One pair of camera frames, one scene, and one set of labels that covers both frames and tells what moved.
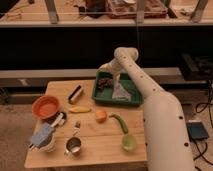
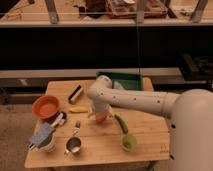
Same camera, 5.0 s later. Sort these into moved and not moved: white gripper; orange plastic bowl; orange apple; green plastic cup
Moved: white gripper
Not moved: orange apple; green plastic cup; orange plastic bowl
